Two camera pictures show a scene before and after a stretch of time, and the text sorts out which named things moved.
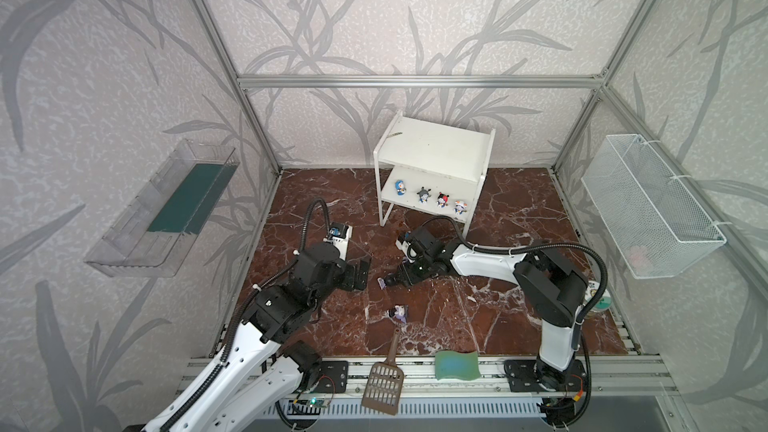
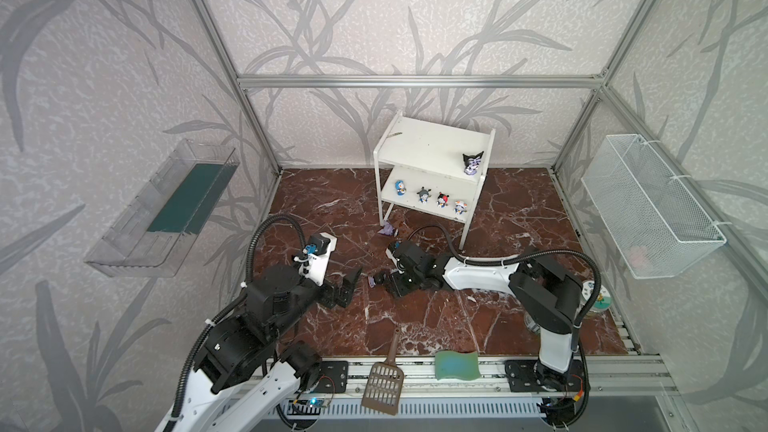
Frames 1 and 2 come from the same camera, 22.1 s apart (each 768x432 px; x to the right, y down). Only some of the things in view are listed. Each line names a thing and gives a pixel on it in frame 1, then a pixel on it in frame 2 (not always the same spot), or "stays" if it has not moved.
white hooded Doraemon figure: [460, 207] stays
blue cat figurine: [399, 185] stays
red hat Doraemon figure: [442, 200] stays
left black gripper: [360, 273] → [335, 291]
